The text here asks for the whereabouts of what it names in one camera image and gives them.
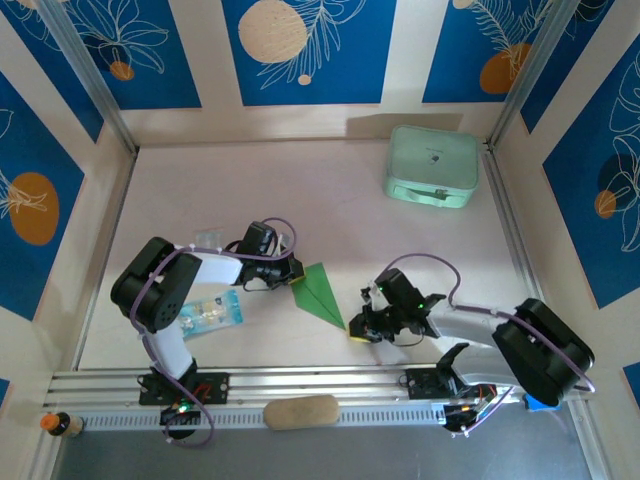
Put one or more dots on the aluminium mounting rail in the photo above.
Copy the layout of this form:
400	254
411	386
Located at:
320	380

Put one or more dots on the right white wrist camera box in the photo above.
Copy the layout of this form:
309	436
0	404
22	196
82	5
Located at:
376	300

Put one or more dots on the aluminium side rail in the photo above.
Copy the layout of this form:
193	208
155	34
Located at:
500	192

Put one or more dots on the green square paper sheet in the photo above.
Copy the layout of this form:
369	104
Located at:
317	295

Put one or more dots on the beige oval wooden block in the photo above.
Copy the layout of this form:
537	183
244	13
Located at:
301	412

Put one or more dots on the mint green zipper case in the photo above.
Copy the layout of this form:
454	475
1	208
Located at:
430	160

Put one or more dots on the small bottle with orange cap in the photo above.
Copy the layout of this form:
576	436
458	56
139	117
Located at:
62	424

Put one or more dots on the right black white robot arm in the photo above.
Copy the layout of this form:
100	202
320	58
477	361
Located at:
545	350

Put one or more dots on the small clear plastic packet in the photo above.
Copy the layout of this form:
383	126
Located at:
207	239

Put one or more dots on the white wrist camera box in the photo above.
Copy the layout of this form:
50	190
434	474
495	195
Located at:
376	300
284	242

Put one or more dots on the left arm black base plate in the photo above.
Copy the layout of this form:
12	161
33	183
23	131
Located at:
220	387

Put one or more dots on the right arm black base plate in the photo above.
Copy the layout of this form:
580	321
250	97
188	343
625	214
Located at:
420	385

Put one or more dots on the aluminium frame post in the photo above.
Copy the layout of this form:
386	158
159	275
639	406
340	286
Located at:
90	75
533	75

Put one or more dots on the blue snack packet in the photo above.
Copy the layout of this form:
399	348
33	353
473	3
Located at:
215	312

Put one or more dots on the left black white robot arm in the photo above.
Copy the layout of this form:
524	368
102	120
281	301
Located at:
155	290

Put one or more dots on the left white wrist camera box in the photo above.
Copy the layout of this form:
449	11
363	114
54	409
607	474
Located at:
284	242

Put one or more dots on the small blue box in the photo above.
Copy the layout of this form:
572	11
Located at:
537	406

